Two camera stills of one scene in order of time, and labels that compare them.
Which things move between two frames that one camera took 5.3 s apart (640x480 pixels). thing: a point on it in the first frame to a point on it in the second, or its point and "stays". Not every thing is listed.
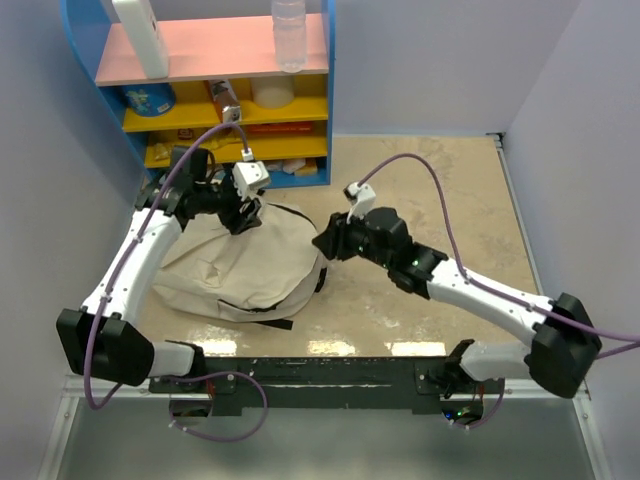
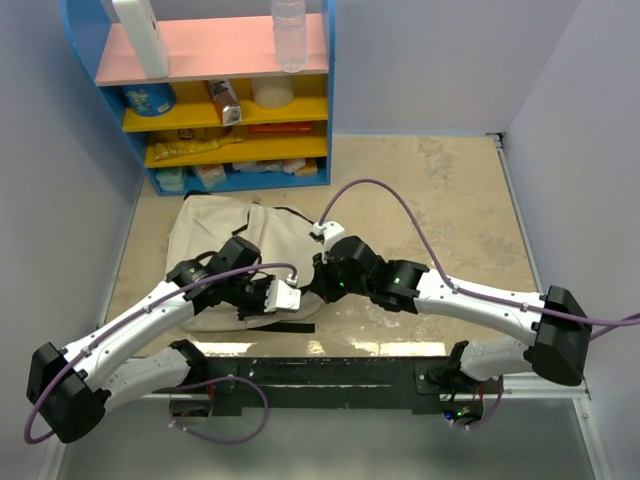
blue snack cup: [149, 99] stays
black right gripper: [332, 241] to [321, 282]
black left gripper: [238, 222] to [264, 283]
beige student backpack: [261, 275] stays
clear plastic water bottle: [290, 32] stays
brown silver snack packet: [225, 101] stays
